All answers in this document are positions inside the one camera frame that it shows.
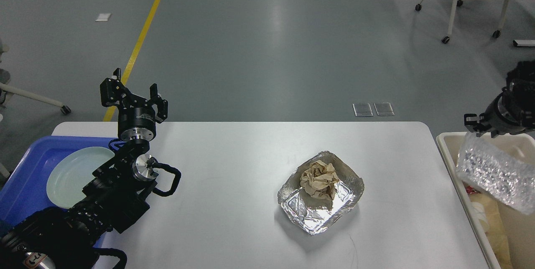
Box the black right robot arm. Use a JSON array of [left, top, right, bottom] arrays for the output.
[[464, 60, 535, 138]]

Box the brown paper bag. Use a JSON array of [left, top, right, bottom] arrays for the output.
[[468, 193, 513, 269]]

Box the beige plastic bin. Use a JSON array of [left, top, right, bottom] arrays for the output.
[[436, 132, 535, 269]]

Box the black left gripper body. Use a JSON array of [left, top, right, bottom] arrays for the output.
[[118, 105, 157, 142]]

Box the aluminium foil tray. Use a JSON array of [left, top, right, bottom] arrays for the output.
[[278, 151, 365, 235]]

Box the mint green plate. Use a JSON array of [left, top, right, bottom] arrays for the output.
[[46, 147, 114, 209]]

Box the white floor marker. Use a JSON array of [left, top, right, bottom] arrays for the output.
[[95, 13, 112, 22]]

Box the white chair left background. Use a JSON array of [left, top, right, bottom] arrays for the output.
[[0, 39, 72, 117]]

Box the metal floor plate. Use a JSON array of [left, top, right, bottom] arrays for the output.
[[353, 103, 374, 117], [373, 103, 395, 116]]

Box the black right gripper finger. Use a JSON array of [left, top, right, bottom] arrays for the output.
[[464, 114, 492, 137]]

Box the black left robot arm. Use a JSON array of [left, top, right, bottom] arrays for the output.
[[1, 69, 181, 269]]

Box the cream paper cup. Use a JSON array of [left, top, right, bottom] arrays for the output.
[[471, 202, 490, 233]]

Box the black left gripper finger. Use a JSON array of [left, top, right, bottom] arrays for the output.
[[147, 83, 168, 124], [100, 68, 145, 109]]

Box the white bar on floor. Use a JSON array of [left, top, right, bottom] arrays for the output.
[[512, 39, 535, 48]]

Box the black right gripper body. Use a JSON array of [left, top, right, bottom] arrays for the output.
[[485, 94, 534, 136]]

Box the blue plastic tray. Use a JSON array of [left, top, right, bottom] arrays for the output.
[[0, 136, 113, 237]]

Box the crushed red can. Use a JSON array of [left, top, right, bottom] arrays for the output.
[[464, 185, 480, 195]]

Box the crumpled brown paper ball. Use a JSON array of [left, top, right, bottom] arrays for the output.
[[300, 160, 340, 202]]

